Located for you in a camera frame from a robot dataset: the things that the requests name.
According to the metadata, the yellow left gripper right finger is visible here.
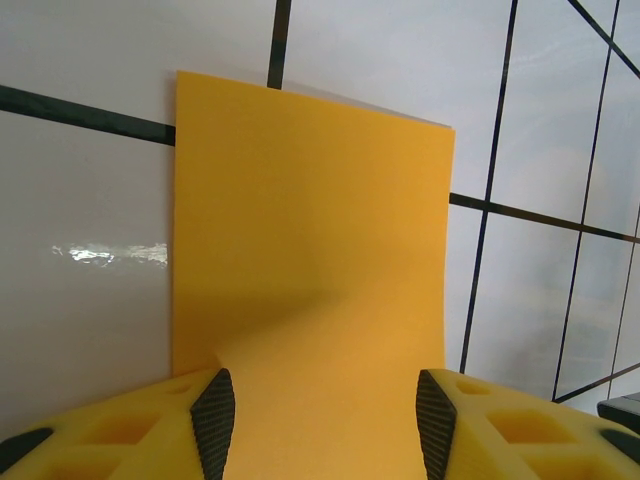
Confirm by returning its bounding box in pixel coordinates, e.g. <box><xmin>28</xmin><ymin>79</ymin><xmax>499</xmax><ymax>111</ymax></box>
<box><xmin>415</xmin><ymin>368</ymin><xmax>640</xmax><ymax>480</ymax></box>

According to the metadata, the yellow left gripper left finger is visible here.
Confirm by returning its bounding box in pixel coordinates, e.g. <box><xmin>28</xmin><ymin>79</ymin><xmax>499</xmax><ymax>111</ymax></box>
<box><xmin>0</xmin><ymin>367</ymin><xmax>236</xmax><ymax>480</ymax></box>

